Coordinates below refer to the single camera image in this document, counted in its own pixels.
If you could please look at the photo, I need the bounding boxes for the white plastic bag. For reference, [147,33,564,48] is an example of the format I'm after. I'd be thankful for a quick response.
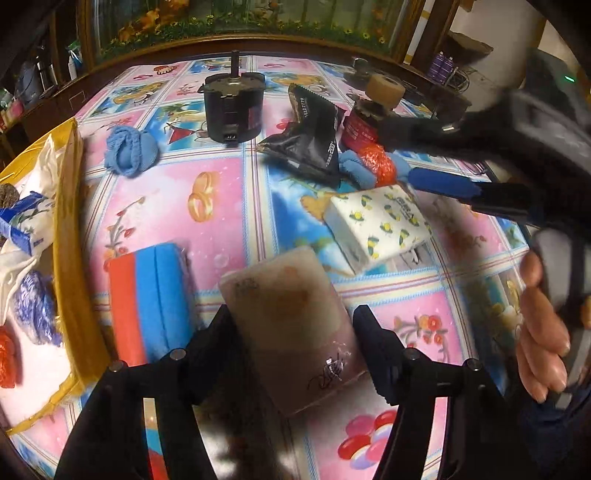
[0,134,70,319]

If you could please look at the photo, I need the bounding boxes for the blue and white tissue packet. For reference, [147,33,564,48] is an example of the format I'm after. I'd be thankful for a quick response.
[0,191,57,257]

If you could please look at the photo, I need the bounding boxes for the black metal gadget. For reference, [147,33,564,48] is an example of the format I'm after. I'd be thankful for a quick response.
[344,56,472,130]

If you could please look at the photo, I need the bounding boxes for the white bee-print tissue pack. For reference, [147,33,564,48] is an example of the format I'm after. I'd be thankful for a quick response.
[323,185,432,275]

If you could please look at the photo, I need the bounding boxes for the blue-grey thermos kettle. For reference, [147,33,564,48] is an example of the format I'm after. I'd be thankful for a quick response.
[17,58,49,102]

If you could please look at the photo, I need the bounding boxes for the black electric motor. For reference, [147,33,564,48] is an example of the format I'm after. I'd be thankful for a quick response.
[202,50,267,147]

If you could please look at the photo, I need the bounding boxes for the purple cans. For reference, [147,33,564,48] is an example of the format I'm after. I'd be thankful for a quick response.
[427,52,455,81]

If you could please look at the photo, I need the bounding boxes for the red and blue sponge pack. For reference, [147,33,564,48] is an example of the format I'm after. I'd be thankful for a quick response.
[107,241,195,365]

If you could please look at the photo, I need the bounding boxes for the person's right hand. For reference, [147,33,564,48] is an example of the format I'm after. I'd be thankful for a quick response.
[515,251,573,402]

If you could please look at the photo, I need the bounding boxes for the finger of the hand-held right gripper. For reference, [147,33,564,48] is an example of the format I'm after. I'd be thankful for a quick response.
[409,167,537,228]
[379,114,468,155]

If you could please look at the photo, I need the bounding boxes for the brown hair scrunchie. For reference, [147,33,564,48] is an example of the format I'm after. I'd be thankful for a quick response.
[0,184,21,222]

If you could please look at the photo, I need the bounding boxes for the small red mesh scrubber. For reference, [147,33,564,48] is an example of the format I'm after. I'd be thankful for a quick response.
[360,143,399,188]

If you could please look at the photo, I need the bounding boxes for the flower and bamboo glass panel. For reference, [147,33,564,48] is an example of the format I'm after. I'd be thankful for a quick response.
[92,0,419,58]

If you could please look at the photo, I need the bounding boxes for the brown cardboard box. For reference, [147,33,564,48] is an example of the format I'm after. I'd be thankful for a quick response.
[448,30,495,61]

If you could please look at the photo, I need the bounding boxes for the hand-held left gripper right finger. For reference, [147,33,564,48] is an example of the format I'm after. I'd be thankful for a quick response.
[352,305,527,480]

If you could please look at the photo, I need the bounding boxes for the yellow-edged cardboard box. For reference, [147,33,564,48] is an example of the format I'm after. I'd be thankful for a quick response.
[0,117,112,435]

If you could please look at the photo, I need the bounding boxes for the red jar with tape roll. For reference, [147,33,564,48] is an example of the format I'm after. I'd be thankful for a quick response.
[341,73,407,153]

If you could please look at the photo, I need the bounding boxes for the black snack packet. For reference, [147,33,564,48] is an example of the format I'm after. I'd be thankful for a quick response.
[256,84,346,189]

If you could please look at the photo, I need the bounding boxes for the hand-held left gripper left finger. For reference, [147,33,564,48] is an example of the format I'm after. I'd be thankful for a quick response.
[55,305,241,480]

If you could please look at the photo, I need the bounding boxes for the pink tissue pack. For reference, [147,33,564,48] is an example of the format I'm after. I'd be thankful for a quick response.
[218,246,368,418]

